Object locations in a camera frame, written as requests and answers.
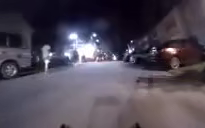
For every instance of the person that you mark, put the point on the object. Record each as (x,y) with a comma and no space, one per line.
(46,55)

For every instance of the dark car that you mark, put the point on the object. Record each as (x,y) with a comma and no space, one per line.
(143,56)
(58,61)

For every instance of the grey asphalt road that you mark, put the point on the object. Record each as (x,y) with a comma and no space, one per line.
(90,90)

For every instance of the white van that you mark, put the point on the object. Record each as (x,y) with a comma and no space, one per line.
(10,53)

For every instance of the red car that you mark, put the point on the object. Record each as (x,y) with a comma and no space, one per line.
(178,51)

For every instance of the building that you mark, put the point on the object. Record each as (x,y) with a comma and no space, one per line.
(186,23)
(10,23)

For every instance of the street lamp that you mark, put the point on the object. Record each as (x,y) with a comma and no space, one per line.
(73,40)

